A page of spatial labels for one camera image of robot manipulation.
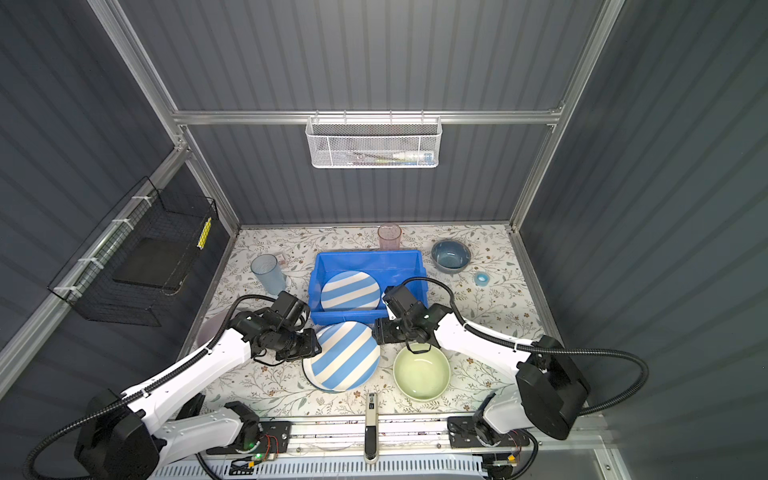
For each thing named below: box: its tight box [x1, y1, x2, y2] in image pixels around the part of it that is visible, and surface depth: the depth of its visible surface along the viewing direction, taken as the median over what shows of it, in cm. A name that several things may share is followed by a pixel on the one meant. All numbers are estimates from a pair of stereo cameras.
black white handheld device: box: [364, 392, 380, 465], surface depth 74 cm
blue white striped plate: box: [320, 270, 381, 311], surface depth 101 cm
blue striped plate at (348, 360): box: [302, 321, 381, 394], surface depth 84 cm
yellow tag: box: [197, 216, 213, 250], surface depth 84 cm
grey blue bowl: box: [431, 240, 471, 274], surface depth 110 cm
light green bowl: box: [393, 343, 451, 403], surface depth 84 cm
